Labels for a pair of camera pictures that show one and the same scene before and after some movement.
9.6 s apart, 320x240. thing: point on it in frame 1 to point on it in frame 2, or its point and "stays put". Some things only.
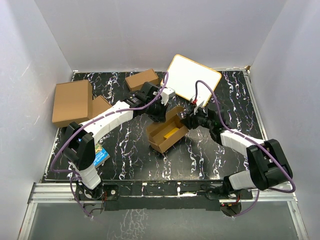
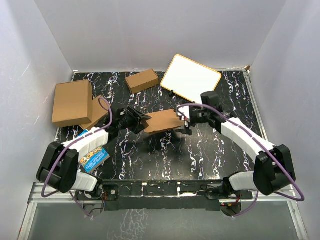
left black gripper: x=161 y=117 to x=136 y=126
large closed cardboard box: x=72 y=102 stays put
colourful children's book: x=101 y=155 stays put
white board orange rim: x=191 y=79 stays put
